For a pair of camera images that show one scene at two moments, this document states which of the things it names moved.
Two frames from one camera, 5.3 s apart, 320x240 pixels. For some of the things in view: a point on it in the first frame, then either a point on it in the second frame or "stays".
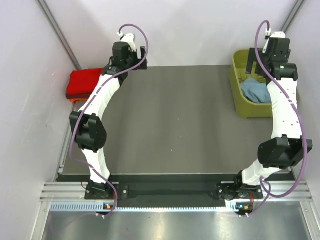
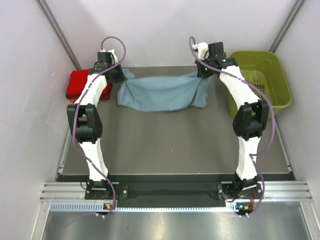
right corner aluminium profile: [292, 16] stays
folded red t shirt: [82, 82] stays
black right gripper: [252, 57] → [200, 73]
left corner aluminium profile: [44, 7] stays
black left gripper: [134, 54] → [120, 78]
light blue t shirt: [255, 91] → [154, 93]
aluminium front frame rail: [293, 190] stays
